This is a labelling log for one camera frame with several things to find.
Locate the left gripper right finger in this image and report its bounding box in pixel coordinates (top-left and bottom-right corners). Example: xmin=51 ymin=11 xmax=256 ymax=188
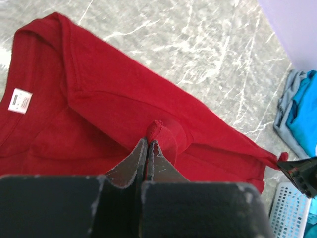
xmin=146 ymin=140 xmax=189 ymax=183

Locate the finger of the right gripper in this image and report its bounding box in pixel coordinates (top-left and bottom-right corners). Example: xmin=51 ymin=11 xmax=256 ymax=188
xmin=277 ymin=157 xmax=317 ymax=198

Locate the folded grey-blue t shirt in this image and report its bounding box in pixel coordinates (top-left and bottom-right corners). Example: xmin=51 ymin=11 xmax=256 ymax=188
xmin=273 ymin=69 xmax=310 ymax=159

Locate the crumpled teal t shirt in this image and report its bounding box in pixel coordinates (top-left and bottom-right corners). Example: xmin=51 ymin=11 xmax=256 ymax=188
xmin=304 ymin=198 xmax=317 ymax=238

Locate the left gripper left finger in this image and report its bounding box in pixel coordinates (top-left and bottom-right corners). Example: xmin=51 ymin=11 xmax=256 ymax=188
xmin=105 ymin=137 xmax=148 ymax=188

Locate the white plastic basket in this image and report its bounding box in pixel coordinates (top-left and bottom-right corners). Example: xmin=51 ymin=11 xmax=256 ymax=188
xmin=269 ymin=182 xmax=311 ymax=238

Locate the red t shirt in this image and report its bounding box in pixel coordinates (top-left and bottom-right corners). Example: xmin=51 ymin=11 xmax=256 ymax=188
xmin=0 ymin=12 xmax=288 ymax=191

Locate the folded blue t shirt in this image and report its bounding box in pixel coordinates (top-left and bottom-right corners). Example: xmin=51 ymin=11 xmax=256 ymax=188
xmin=286 ymin=70 xmax=317 ymax=157

